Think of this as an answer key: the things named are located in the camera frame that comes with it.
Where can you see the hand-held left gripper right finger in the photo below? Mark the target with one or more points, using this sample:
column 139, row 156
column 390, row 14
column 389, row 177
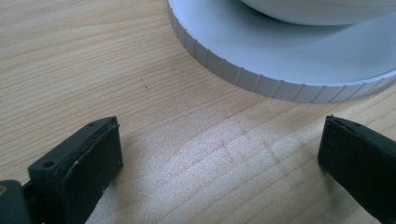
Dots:
column 361, row 161

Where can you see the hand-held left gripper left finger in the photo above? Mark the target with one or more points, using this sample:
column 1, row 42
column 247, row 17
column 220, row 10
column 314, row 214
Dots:
column 77, row 168

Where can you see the white round ribbed base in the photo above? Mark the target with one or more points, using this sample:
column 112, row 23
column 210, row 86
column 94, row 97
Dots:
column 280, row 56

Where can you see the white round object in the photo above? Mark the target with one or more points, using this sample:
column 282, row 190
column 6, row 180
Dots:
column 320, row 11

